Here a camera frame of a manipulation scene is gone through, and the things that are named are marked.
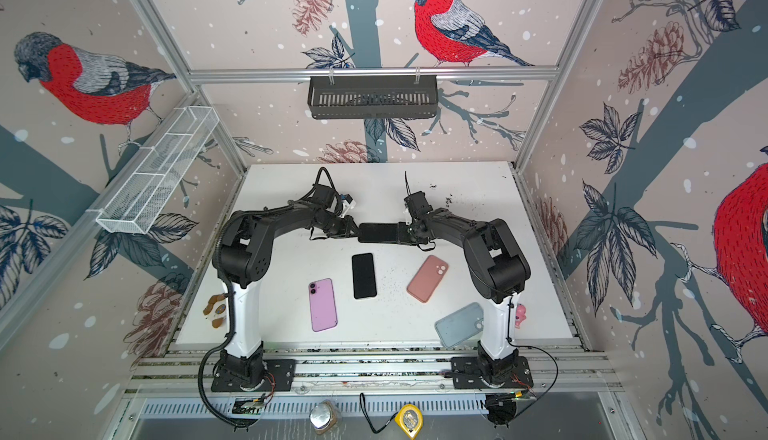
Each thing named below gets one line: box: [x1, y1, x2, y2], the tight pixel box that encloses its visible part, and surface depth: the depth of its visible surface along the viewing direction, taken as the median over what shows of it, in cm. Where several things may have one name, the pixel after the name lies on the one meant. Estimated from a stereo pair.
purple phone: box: [308, 278, 338, 332], surface depth 88 cm
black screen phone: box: [352, 253, 377, 299], surface depth 92 cm
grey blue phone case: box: [434, 302, 484, 348], surface depth 84 cm
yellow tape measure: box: [394, 404, 424, 440], surface depth 67 cm
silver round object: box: [309, 399, 337, 435], surface depth 61 cm
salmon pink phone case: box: [406, 255, 449, 303], surface depth 92 cm
